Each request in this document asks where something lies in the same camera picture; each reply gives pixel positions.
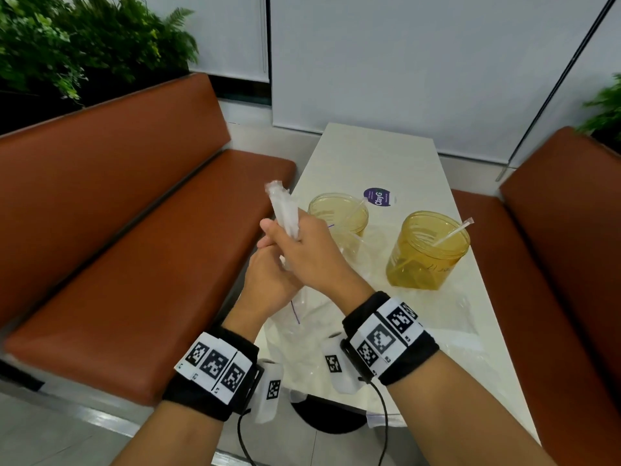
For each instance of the person's right hand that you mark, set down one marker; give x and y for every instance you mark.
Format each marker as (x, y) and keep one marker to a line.
(315, 257)

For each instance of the person's left hand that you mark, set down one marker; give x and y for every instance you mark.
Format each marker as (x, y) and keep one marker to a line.
(264, 291)

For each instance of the yellow plastic jar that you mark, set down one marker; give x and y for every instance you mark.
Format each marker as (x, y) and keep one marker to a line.
(427, 266)
(335, 208)

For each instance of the bundle of white straws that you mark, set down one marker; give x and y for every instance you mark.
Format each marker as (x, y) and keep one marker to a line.
(286, 213)

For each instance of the clear zip plastic bag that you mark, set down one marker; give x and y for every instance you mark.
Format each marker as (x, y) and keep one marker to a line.
(310, 334)

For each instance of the person's right forearm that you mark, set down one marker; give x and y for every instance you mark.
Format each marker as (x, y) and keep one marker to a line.
(461, 417)

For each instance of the clear plastic bag white label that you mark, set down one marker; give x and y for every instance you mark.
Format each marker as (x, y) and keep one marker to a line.
(451, 315)

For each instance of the round purple sticker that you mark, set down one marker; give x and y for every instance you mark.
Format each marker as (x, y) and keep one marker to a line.
(378, 197)

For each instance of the black marker wristband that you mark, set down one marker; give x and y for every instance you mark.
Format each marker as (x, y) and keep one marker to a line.
(388, 334)
(213, 366)

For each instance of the black table base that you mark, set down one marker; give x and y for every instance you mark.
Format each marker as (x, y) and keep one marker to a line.
(330, 417)

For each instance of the orange leather bench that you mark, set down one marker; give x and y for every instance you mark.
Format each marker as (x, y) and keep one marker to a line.
(567, 266)
(121, 228)

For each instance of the white roller blind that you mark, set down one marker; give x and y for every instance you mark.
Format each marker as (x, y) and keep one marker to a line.
(218, 33)

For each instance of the thin black window bar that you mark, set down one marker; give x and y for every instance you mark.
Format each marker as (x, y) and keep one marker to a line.
(553, 92)

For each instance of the black planter box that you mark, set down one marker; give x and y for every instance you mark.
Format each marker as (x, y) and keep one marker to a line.
(19, 116)

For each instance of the green fern plants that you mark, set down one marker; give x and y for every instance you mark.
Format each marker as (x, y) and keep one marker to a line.
(606, 111)
(73, 38)

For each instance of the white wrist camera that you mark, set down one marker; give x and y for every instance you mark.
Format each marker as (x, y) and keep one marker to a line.
(335, 363)
(271, 393)

